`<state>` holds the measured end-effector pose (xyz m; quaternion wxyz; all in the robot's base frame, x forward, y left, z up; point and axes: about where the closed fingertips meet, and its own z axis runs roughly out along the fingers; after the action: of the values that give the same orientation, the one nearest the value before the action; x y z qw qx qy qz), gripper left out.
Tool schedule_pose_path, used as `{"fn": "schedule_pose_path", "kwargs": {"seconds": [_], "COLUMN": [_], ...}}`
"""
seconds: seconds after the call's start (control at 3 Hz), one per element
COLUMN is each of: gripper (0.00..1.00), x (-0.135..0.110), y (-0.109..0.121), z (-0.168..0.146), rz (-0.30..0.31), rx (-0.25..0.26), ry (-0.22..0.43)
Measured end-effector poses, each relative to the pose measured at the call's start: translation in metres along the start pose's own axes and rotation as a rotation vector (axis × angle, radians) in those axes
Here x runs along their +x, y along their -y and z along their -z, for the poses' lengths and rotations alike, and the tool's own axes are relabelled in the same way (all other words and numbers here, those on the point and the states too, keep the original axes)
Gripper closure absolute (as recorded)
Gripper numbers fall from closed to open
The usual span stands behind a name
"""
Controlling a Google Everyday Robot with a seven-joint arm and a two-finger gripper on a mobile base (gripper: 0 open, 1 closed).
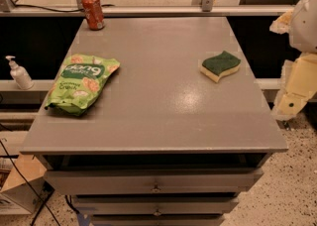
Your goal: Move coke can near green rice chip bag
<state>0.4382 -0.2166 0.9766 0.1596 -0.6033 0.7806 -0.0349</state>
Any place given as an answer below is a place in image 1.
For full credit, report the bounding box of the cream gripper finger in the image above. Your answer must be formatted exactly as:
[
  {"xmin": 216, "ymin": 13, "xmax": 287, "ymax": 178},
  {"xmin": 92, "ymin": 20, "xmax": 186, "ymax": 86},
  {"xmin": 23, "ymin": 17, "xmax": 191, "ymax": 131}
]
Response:
[{"xmin": 271, "ymin": 54, "xmax": 317, "ymax": 121}]

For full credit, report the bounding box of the orange soda can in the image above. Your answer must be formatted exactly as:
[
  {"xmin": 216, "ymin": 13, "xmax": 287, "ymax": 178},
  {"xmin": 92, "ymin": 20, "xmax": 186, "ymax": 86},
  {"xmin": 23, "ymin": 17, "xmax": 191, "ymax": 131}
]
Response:
[{"xmin": 81, "ymin": 0, "xmax": 104, "ymax": 30}]

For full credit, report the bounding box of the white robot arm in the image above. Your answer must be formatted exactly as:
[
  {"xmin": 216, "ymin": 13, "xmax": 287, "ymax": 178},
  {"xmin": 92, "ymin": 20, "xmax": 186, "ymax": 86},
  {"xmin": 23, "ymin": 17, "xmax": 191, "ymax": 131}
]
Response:
[{"xmin": 269, "ymin": 0, "xmax": 317, "ymax": 121}]

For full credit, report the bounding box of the green rice chip bag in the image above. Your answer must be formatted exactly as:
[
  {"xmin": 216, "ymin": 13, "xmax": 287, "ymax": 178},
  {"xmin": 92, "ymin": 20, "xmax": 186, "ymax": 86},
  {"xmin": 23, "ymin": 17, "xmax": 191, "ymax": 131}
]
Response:
[{"xmin": 45, "ymin": 54, "xmax": 120, "ymax": 116}]

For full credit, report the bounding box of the green and yellow sponge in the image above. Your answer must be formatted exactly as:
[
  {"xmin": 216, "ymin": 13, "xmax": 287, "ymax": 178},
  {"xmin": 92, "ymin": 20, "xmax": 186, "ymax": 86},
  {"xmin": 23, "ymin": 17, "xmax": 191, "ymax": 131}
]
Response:
[{"xmin": 200, "ymin": 51, "xmax": 241, "ymax": 83}]

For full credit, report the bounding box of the grey drawer cabinet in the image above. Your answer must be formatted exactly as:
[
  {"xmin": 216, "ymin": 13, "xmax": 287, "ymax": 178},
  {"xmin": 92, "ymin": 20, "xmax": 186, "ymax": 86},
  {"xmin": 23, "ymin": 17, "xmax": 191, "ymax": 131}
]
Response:
[{"xmin": 23, "ymin": 17, "xmax": 287, "ymax": 226}]

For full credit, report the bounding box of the white pump soap bottle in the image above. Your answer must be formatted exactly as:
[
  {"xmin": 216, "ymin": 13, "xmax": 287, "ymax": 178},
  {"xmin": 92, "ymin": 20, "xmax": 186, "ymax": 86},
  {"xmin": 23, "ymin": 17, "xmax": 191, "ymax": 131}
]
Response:
[{"xmin": 5, "ymin": 56, "xmax": 34, "ymax": 90}]

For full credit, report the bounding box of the cardboard box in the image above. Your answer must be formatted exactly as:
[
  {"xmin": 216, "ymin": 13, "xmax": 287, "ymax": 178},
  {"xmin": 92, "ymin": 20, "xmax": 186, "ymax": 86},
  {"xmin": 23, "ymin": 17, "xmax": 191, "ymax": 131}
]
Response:
[{"xmin": 0, "ymin": 155, "xmax": 46, "ymax": 215}]

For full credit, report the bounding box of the black cable behind table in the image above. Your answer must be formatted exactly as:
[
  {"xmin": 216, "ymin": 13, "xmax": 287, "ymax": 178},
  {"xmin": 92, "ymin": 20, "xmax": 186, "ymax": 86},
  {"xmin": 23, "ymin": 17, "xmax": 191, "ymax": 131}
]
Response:
[{"xmin": 14, "ymin": 3, "xmax": 116, "ymax": 13}]

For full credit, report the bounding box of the black cable on floor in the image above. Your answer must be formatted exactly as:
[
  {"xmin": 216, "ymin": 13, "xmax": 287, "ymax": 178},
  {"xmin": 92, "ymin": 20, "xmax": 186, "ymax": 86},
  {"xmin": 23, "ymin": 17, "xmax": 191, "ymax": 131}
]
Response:
[{"xmin": 0, "ymin": 137, "xmax": 62, "ymax": 226}]

